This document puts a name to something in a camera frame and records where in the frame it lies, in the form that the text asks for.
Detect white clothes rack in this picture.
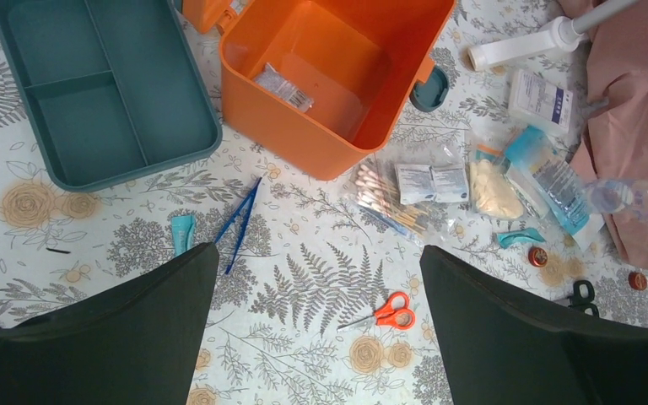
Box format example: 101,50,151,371
466,0,637,72

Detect teal small tube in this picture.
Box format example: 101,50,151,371
170,214,196,257

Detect clear packet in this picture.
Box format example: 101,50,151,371
255,63,314,113

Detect orange handled scissors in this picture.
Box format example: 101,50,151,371
337,292,416,332

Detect pink hanging garment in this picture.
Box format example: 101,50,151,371
571,1,648,269

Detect alcohol wipe packets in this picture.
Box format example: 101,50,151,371
395,164,470,205

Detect blue bandage package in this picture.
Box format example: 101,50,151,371
505,126,604,251

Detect blue plastic tweezers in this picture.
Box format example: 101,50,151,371
214,176,263,275

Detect small red round tin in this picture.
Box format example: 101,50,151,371
527,246,548,267

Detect cotton swab bag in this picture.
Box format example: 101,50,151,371
345,160,441,245

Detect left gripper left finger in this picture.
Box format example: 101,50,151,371
0,243,219,404

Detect clear plastic bottle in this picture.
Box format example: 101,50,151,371
582,179,648,224

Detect black handled scissors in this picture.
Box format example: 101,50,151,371
554,280,600,318

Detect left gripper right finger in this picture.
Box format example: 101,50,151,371
419,246,648,404

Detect teal small packet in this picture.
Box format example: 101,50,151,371
495,228,546,249

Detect orange medicine box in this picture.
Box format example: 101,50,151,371
180,0,456,181

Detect white gauze packet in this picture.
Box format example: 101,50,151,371
508,68,575,136

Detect teal tray insert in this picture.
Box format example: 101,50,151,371
0,0,222,192

